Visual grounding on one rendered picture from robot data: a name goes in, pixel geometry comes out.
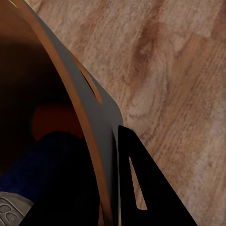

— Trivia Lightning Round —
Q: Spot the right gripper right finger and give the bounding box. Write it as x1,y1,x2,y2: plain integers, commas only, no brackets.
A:
118,125,197,226

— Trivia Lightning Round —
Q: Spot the trash can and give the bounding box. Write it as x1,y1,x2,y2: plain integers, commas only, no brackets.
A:
0,0,123,226

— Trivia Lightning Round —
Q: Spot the can of soda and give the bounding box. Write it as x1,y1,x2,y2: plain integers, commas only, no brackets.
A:
28,101,84,143
0,131,79,226

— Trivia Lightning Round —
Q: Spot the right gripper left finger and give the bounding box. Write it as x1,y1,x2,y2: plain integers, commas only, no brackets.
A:
18,136,100,226

